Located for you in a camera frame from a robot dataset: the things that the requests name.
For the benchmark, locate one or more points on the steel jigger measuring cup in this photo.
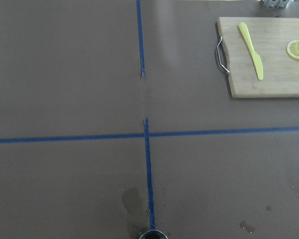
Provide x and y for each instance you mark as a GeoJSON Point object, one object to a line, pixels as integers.
{"type": "Point", "coordinates": [153, 234]}

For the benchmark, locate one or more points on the yellow plastic knife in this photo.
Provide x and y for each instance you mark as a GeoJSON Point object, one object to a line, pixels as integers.
{"type": "Point", "coordinates": [258, 64]}

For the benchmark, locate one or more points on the bamboo cutting board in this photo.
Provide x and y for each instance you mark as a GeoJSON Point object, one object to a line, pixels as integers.
{"type": "Point", "coordinates": [269, 36]}

